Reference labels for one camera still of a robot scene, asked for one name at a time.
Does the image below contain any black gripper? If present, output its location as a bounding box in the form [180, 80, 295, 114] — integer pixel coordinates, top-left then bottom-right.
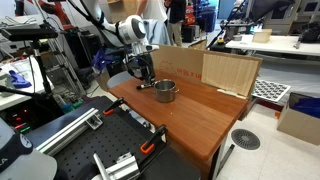
[125, 53, 155, 82]

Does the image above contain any black and white marker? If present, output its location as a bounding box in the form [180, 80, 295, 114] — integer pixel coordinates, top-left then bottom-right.
[136, 84, 154, 90]

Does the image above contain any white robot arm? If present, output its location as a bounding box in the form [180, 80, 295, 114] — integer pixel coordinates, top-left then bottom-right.
[66, 0, 159, 83]

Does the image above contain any orange black clamp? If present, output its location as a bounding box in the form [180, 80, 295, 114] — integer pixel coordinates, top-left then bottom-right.
[140, 124, 167, 155]
[102, 97, 126, 116]

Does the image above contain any person in white shirt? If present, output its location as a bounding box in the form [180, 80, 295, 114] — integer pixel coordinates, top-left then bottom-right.
[136, 0, 167, 22]

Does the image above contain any black perforated breadboard table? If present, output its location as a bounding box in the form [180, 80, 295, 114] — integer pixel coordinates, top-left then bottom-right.
[26, 97, 201, 180]

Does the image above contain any wooden table top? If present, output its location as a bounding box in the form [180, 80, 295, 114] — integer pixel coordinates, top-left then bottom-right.
[110, 70, 247, 161]

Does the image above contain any floor drain grate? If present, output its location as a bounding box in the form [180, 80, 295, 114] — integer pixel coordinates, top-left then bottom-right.
[231, 129, 260, 150]

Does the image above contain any small wooden box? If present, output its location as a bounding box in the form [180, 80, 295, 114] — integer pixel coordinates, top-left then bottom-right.
[252, 29, 272, 43]

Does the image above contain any perforated white tray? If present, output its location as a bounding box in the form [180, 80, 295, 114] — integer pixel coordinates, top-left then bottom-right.
[252, 79, 291, 102]

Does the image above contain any white table in background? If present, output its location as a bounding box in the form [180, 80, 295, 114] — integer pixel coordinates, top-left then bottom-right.
[226, 35, 320, 56]

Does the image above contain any cardboard box with blue items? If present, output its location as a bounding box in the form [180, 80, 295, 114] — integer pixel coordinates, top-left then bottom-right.
[277, 92, 320, 145]

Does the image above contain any silver pot with handles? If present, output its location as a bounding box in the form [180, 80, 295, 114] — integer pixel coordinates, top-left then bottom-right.
[154, 79, 178, 103]

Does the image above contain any aluminium extrusion rail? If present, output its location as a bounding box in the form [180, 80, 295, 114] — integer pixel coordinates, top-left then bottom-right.
[36, 108, 103, 156]
[91, 152, 140, 180]

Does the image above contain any brown cardboard box wall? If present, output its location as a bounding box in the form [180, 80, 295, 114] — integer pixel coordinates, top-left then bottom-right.
[151, 45, 262, 99]

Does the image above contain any black camera on tripod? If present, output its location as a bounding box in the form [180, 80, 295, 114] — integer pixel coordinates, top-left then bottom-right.
[0, 28, 58, 99]

